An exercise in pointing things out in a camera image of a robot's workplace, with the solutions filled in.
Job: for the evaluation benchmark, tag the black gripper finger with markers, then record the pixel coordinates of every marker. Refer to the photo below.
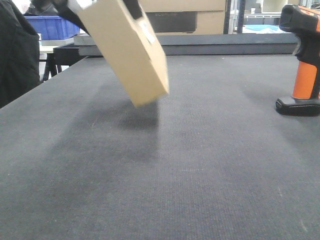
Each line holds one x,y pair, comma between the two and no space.
68,10
134,8

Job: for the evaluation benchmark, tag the small brown cardboard package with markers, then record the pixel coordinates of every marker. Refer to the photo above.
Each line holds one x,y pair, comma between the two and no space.
140,67

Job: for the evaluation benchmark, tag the large brown cardboard box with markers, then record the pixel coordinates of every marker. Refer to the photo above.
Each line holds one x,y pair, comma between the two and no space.
181,17

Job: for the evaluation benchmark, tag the orange black barcode scanner gun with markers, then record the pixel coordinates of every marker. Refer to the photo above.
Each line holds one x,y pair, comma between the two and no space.
305,24

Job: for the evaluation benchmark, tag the blue plastic bin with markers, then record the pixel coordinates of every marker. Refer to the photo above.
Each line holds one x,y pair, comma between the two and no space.
53,27

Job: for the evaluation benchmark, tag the white barcode label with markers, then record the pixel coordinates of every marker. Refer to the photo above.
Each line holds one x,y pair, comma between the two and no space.
146,31

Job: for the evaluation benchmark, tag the black bag in bin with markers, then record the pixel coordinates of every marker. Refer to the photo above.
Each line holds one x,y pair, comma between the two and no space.
41,8

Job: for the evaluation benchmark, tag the black side table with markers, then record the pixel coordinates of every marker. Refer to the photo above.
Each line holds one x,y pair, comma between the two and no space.
58,56

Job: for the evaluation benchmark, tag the black jacket on chair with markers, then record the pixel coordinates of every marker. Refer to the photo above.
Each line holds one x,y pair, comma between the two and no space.
19,54

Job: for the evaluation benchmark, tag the light blue cloth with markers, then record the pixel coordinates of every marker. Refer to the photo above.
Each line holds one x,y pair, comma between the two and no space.
261,29

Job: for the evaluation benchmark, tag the black vertical post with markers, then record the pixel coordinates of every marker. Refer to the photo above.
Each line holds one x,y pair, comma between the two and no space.
241,14

